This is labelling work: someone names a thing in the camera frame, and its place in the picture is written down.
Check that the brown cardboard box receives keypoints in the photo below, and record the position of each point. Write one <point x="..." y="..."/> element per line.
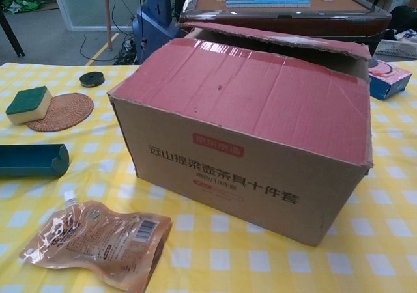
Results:
<point x="244" y="110"/>

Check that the blue Oreo cookie box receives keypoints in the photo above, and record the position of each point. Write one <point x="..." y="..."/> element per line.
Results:
<point x="387" y="78"/>

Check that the black round puck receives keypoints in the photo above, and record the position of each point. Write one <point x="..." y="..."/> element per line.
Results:
<point x="91" y="78"/>

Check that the round woven coaster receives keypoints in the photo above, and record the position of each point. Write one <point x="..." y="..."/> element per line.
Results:
<point x="70" y="110"/>

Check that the brown mahjong table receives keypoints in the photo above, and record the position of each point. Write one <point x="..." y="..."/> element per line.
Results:
<point x="293" y="19"/>

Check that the orange spout pouch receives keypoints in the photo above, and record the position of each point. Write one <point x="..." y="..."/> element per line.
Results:
<point x="97" y="241"/>

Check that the wooden pole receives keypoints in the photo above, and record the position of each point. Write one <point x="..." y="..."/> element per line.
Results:
<point x="108" y="13"/>

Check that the teal plastic tray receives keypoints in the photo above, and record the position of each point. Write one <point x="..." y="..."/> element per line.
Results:
<point x="29" y="159"/>

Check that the green yellow sponge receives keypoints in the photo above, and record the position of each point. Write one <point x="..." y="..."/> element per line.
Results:
<point x="27" y="102"/>

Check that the yellow white checkered tablecloth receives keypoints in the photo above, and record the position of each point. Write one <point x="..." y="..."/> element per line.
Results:
<point x="358" y="257"/>

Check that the white plastic basket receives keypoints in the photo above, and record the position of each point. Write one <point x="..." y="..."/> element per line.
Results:
<point x="397" y="47"/>

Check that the black table leg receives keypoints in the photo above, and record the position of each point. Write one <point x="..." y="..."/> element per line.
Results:
<point x="13" y="36"/>

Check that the black bag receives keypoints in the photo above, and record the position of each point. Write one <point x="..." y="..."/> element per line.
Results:
<point x="404" y="18"/>

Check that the green bag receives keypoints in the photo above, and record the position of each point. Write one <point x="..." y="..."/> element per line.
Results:
<point x="19" y="6"/>

